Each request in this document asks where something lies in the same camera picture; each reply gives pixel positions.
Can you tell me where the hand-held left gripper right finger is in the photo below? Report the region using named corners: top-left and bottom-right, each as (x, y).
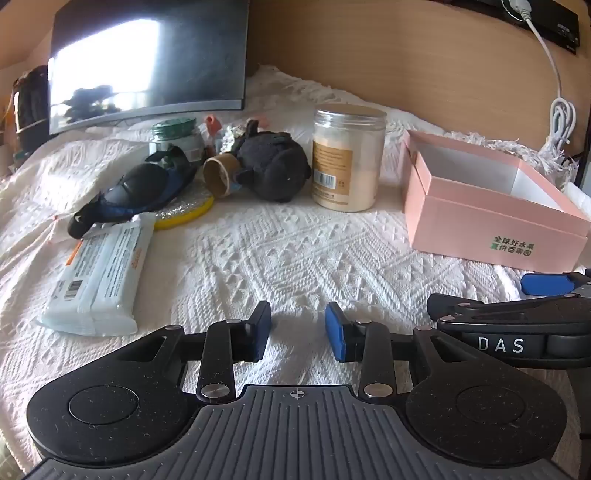
top-left (324, 302), bottom-right (468, 402)

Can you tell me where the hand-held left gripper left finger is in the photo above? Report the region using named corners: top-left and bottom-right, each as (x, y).
top-left (120, 301), bottom-right (273, 402)

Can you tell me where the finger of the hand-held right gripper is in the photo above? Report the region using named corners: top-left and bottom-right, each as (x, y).
top-left (427, 291), bottom-right (591, 330)
top-left (521, 271), bottom-right (591, 298)

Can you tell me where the pink cardboard box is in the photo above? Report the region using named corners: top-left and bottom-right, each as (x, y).
top-left (399, 130), bottom-right (591, 271)

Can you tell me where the yellow round scrub pad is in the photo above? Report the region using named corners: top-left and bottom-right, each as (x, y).
top-left (152, 191), bottom-right (215, 230)

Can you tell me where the cloth doll orange crochet hat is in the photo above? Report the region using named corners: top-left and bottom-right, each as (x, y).
top-left (205, 114), bottom-right (271, 155)

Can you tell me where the white textured blanket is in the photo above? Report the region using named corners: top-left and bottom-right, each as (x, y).
top-left (0, 65), bottom-right (591, 480)

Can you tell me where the cardboard tube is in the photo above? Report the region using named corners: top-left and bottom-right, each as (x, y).
top-left (203, 154), bottom-right (243, 199)

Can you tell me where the white wet wipes pack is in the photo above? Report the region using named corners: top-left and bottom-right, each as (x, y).
top-left (37, 213), bottom-right (158, 335)

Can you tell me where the clear plastic powder jar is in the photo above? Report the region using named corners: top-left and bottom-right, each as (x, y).
top-left (311, 105), bottom-right (387, 213)

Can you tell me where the green lid glass jar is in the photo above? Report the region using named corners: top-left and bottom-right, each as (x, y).
top-left (148, 117), bottom-right (206, 162)

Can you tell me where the black power strip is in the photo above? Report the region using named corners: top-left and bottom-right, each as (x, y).
top-left (450, 0), bottom-right (580, 56)

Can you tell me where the black computer monitor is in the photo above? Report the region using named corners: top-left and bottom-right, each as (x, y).
top-left (47, 0), bottom-right (250, 136)

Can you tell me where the dark brown bag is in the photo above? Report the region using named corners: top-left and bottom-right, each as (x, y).
top-left (11, 65), bottom-right (51, 134)

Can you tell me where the white cable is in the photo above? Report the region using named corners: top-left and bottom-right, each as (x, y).
top-left (517, 0), bottom-right (578, 158)

